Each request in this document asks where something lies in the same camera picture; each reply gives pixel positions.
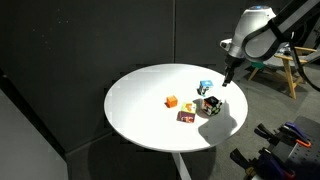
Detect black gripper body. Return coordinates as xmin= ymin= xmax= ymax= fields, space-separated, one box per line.
xmin=223 ymin=54 xmax=248 ymax=74

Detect black white letter A block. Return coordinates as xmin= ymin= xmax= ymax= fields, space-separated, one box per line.
xmin=201 ymin=95 xmax=223 ymax=117

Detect blue topped picture block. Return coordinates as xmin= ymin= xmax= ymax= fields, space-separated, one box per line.
xmin=197 ymin=79 xmax=215 ymax=98

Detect shiny plastic bag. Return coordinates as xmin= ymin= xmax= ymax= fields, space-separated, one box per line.
xmin=279 ymin=45 xmax=296 ymax=56

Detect wooden armchair grey seat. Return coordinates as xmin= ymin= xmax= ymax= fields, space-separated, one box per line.
xmin=247 ymin=46 xmax=320 ymax=100

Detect small orange cube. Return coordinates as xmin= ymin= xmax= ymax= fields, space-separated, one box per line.
xmin=165 ymin=95 xmax=179 ymax=109

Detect purple clamp orange tips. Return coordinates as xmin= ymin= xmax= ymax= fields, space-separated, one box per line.
xmin=254 ymin=121 xmax=313 ymax=150
xmin=229 ymin=147 xmax=298 ymax=180

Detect white table leg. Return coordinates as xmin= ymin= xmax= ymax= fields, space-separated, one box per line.
xmin=171 ymin=152 xmax=193 ymax=180

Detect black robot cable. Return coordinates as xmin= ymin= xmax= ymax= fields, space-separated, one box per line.
xmin=288 ymin=31 xmax=320 ymax=92

